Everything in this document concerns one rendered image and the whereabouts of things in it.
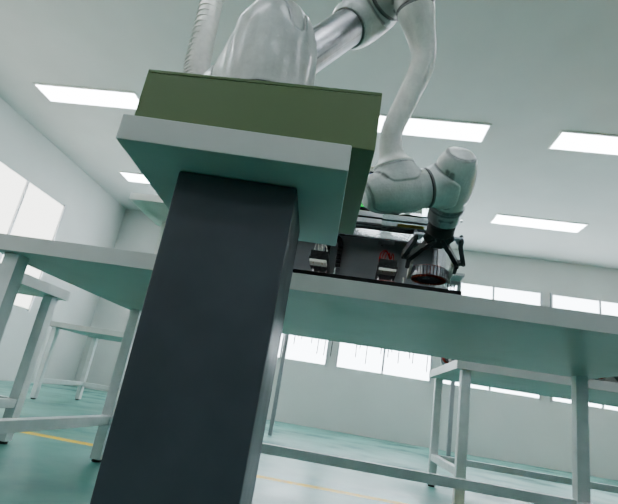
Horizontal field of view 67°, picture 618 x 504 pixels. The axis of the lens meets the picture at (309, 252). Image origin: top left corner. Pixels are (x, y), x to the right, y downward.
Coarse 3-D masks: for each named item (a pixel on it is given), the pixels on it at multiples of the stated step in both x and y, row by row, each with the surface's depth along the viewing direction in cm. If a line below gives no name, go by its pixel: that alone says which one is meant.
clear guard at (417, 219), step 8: (384, 216) 163; (392, 216) 162; (400, 216) 161; (408, 216) 160; (416, 216) 146; (424, 216) 145; (384, 224) 170; (392, 224) 169; (400, 224) 168; (408, 224) 166; (416, 224) 165; (424, 224) 164; (400, 232) 175; (408, 232) 174
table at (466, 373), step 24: (456, 360) 254; (480, 384) 321; (504, 384) 294; (528, 384) 271; (552, 384) 251; (600, 384) 242; (432, 408) 325; (432, 432) 316; (456, 432) 248; (432, 456) 306; (456, 456) 241; (552, 480) 302
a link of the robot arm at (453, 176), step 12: (444, 156) 112; (456, 156) 110; (468, 156) 110; (432, 168) 114; (444, 168) 111; (456, 168) 110; (468, 168) 110; (432, 180) 112; (444, 180) 112; (456, 180) 111; (468, 180) 112; (444, 192) 112; (456, 192) 113; (468, 192) 114; (432, 204) 114; (444, 204) 115; (456, 204) 116
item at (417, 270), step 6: (420, 264) 137; (426, 264) 136; (414, 270) 137; (420, 270) 136; (426, 270) 135; (432, 270) 134; (438, 270) 135; (444, 270) 136; (414, 276) 138; (420, 276) 136; (426, 276) 136; (432, 276) 135; (438, 276) 135; (444, 276) 135; (420, 282) 143; (426, 282) 142; (432, 282) 142; (438, 282) 140; (444, 282) 138
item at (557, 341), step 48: (0, 240) 142; (48, 240) 141; (96, 288) 185; (144, 288) 167; (336, 288) 130; (384, 288) 129; (336, 336) 207; (384, 336) 185; (432, 336) 167; (480, 336) 152; (528, 336) 140; (576, 336) 130
